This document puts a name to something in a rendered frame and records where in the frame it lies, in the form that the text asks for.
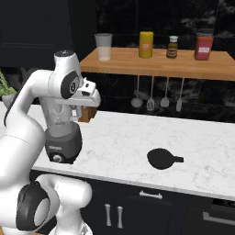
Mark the brown bottle with white cap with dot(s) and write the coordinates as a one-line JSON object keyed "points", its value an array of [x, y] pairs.
{"points": [[172, 49]]}

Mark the dark dishwasher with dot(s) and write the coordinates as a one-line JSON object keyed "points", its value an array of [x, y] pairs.
{"points": [[214, 217]]}

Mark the grey hanging slotted spatula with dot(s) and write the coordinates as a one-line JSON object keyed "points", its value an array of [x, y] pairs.
{"points": [[150, 104]]}

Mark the grey hanging ladle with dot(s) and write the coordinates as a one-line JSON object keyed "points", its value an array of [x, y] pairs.
{"points": [[136, 102]]}

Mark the green potted plant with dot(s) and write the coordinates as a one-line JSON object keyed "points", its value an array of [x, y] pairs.
{"points": [[5, 88]]}

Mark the dark drawer front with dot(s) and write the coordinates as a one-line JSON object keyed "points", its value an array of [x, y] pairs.
{"points": [[171, 195]]}

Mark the dark cupboard door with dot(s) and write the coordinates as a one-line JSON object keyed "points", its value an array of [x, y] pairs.
{"points": [[150, 218], [99, 208]]}

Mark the yellow bottle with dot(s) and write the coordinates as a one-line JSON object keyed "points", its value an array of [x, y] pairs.
{"points": [[146, 44]]}

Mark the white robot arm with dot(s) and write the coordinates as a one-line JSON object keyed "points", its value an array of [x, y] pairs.
{"points": [[18, 147]]}

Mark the red jar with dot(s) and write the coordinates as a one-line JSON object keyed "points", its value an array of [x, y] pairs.
{"points": [[203, 48]]}

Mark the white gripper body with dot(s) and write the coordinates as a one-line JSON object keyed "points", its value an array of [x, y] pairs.
{"points": [[91, 99]]}

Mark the wooden wall shelf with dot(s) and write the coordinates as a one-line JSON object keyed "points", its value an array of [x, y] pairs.
{"points": [[159, 65]]}

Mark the dark wall cupboard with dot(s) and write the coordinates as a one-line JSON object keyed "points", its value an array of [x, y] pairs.
{"points": [[36, 27]]}

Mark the clear glass cup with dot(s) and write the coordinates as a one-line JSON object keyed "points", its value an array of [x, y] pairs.
{"points": [[104, 47]]}

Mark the grey blender with clear jug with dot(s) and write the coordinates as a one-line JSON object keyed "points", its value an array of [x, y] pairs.
{"points": [[62, 143]]}

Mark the brown wooden block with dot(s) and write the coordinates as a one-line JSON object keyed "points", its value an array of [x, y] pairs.
{"points": [[88, 114]]}

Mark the black blender lid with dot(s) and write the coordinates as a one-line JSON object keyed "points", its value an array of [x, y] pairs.
{"points": [[161, 159]]}

